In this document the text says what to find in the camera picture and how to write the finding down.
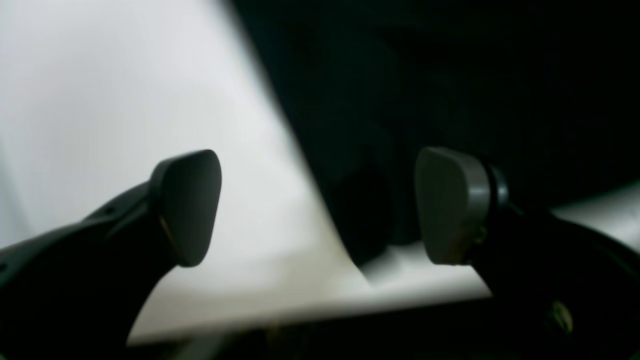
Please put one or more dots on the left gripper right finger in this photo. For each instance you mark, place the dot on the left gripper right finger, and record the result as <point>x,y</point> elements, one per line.
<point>567,292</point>

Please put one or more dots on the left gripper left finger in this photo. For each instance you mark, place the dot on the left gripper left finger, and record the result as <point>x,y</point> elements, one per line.
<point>75,293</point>

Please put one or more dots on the black T-shirt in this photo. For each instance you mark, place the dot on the black T-shirt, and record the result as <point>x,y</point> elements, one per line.
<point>548,90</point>

